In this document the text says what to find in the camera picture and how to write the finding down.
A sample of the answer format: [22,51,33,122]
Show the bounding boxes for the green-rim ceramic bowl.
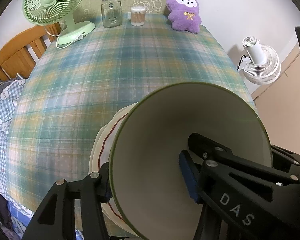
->
[109,82,273,239]

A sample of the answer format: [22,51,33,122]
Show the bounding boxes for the white red-flower plate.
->
[97,110,130,231]

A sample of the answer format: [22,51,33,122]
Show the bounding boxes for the beige cabinet door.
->
[252,45,300,155]

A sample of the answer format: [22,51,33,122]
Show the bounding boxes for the large scalloped yellow-flower plate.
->
[89,104,138,237]

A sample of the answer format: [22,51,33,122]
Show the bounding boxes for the white floor fan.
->
[239,36,281,85]

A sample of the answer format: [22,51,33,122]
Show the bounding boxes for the blue checkered bedding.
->
[0,79,33,239]

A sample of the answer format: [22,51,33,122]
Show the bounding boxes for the plaid green tablecloth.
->
[6,15,254,211]

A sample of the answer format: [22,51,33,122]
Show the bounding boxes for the purple plush bunny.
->
[166,0,202,34]

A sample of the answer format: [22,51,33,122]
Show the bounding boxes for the cotton swab container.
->
[130,6,147,27]

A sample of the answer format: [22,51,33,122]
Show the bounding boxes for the glass jar with lid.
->
[101,0,122,28]

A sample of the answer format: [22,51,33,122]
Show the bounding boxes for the green desk fan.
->
[23,0,95,49]

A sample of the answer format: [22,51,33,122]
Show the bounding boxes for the white fan power cord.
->
[45,22,87,50]

